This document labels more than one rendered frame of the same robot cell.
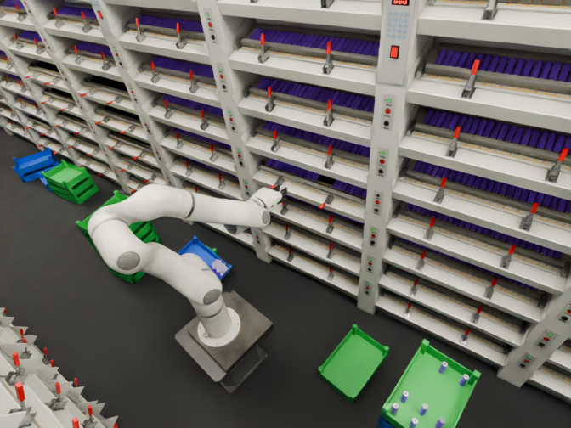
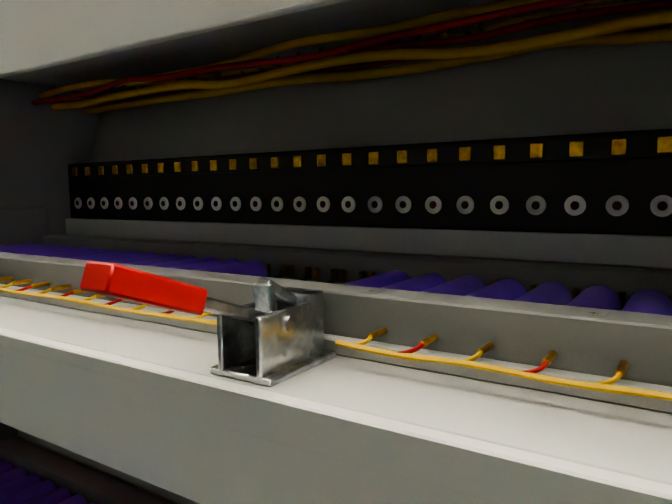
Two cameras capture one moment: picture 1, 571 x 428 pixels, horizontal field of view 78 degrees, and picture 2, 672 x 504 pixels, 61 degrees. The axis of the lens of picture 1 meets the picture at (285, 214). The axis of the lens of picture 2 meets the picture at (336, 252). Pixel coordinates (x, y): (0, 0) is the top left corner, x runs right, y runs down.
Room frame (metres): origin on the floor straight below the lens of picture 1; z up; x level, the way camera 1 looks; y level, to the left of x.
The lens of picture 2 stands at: (0.94, -0.19, 0.71)
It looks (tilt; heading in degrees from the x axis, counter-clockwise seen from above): 9 degrees up; 354
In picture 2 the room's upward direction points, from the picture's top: 9 degrees clockwise
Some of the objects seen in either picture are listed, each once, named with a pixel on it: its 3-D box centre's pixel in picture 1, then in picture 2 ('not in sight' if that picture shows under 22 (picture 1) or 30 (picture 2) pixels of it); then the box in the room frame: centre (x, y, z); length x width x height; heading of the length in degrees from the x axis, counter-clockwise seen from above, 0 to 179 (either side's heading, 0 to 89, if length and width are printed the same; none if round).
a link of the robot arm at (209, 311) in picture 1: (197, 283); not in sight; (0.84, 0.38, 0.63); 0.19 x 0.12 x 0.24; 35
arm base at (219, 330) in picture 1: (214, 316); not in sight; (0.82, 0.36, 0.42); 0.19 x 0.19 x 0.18
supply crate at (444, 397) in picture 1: (430, 394); not in sight; (0.40, -0.41, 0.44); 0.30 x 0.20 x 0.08; 134
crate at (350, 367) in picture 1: (353, 362); not in sight; (0.71, -0.23, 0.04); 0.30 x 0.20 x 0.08; 132
